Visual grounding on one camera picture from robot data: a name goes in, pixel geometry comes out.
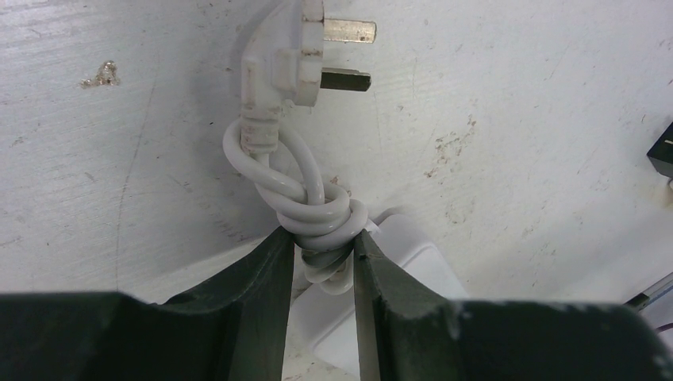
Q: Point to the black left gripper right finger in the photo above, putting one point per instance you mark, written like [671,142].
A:
[546,341]

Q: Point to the black power adapter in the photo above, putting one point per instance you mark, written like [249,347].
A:
[660,154]

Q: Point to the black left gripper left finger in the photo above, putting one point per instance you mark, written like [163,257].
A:
[231,326]

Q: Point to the white long power strip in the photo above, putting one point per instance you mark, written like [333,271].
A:
[397,311]

